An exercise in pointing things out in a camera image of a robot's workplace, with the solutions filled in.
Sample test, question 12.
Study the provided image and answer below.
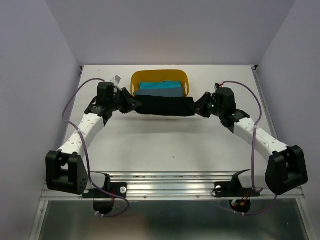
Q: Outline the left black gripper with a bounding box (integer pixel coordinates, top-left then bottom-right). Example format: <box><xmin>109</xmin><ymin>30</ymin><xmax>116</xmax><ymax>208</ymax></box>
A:
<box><xmin>108</xmin><ymin>87</ymin><xmax>142</xmax><ymax>114</ymax></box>

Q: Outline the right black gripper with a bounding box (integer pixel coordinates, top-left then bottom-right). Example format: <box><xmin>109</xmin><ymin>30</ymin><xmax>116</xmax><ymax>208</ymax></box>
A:
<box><xmin>187</xmin><ymin>91</ymin><xmax>224</xmax><ymax>118</ymax></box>

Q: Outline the black t shirt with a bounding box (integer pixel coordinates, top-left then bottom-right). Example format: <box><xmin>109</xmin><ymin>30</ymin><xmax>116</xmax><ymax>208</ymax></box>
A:
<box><xmin>135</xmin><ymin>95</ymin><xmax>195</xmax><ymax>117</ymax></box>

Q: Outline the yellow plastic basket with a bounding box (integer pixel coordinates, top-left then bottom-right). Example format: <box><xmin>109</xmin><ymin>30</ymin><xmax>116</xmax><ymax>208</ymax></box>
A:
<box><xmin>130</xmin><ymin>69</ymin><xmax>190</xmax><ymax>97</ymax></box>

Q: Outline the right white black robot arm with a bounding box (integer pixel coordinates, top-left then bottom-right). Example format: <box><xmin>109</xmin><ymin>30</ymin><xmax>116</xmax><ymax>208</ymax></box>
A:
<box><xmin>194</xmin><ymin>87</ymin><xmax>309</xmax><ymax>196</ymax></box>

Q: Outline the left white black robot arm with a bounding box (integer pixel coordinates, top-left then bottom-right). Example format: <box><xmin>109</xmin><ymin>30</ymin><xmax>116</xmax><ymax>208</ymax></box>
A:
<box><xmin>45</xmin><ymin>82</ymin><xmax>142</xmax><ymax>195</ymax></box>

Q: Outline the teal folded t shirt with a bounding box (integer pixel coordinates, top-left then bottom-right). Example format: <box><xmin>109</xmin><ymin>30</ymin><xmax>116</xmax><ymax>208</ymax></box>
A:
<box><xmin>138</xmin><ymin>81</ymin><xmax>182</xmax><ymax>90</ymax></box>

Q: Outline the grey blue folded t shirt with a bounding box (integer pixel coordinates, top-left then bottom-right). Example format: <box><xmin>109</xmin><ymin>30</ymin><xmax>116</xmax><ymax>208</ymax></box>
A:
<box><xmin>134</xmin><ymin>87</ymin><xmax>184</xmax><ymax>98</ymax></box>

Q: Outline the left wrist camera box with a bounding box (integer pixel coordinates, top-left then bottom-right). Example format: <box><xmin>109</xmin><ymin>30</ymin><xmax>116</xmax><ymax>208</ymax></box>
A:
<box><xmin>112</xmin><ymin>75</ymin><xmax>121</xmax><ymax>84</ymax></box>

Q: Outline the right aluminium side rail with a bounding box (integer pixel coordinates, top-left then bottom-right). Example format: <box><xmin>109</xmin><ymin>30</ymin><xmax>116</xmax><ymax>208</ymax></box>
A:
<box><xmin>251</xmin><ymin>64</ymin><xmax>291</xmax><ymax>178</ymax></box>

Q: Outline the aluminium front rail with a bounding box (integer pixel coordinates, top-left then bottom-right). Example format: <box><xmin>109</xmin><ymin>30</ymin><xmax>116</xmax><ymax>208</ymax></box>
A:
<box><xmin>41</xmin><ymin>171</ymin><xmax>305</xmax><ymax>201</ymax></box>

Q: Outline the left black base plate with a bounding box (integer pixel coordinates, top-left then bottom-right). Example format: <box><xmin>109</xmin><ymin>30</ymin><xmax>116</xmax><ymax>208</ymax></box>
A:
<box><xmin>81</xmin><ymin>182</ymin><xmax>128</xmax><ymax>200</ymax></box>

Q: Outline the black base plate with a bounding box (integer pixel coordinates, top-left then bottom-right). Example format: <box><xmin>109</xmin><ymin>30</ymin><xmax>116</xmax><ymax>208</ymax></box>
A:
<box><xmin>211</xmin><ymin>181</ymin><xmax>260</xmax><ymax>198</ymax></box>
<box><xmin>81</xmin><ymin>182</ymin><xmax>128</xmax><ymax>200</ymax></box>

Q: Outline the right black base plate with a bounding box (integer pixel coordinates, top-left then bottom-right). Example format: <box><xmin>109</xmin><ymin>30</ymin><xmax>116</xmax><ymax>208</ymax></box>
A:
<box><xmin>211</xmin><ymin>181</ymin><xmax>260</xmax><ymax>198</ymax></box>

